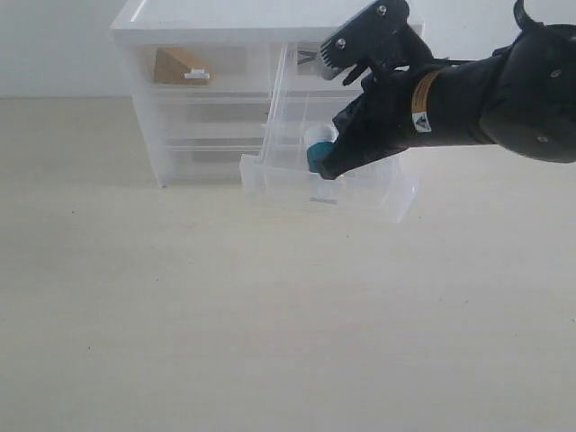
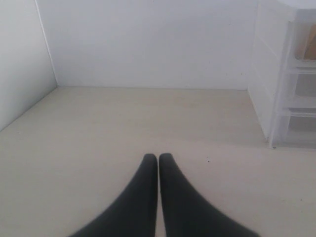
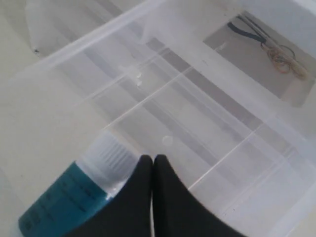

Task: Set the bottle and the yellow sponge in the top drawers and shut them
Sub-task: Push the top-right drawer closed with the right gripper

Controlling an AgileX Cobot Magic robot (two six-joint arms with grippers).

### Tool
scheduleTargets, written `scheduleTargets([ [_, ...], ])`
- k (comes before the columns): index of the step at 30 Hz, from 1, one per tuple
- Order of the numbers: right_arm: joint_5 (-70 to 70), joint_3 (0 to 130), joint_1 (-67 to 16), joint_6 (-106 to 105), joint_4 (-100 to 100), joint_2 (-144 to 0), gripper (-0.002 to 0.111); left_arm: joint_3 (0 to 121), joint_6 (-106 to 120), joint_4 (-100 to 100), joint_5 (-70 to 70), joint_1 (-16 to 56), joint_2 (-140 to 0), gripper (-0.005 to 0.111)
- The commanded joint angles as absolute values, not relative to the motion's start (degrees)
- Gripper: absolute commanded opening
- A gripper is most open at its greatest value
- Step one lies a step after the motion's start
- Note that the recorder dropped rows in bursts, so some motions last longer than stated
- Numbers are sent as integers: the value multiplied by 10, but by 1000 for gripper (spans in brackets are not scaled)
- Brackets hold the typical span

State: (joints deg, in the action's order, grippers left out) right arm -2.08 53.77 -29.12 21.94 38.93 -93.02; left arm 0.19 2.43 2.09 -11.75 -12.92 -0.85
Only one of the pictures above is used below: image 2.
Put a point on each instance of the wide clear drawer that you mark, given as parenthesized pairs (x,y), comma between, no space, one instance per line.
(302,90)
(298,128)

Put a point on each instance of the white plastic drawer cabinet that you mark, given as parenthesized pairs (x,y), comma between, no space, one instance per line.
(272,63)

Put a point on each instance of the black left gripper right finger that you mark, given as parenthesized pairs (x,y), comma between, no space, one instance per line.
(186,212)

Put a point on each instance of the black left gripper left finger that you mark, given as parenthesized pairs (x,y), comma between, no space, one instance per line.
(134,212)

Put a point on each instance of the bottom wide clear drawer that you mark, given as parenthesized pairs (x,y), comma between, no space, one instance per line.
(298,128)

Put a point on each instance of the yellow cheese wedge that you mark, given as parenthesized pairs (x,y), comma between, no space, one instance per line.
(306,49)

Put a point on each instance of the middle wide clear drawer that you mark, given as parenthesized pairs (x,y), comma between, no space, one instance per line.
(302,90)

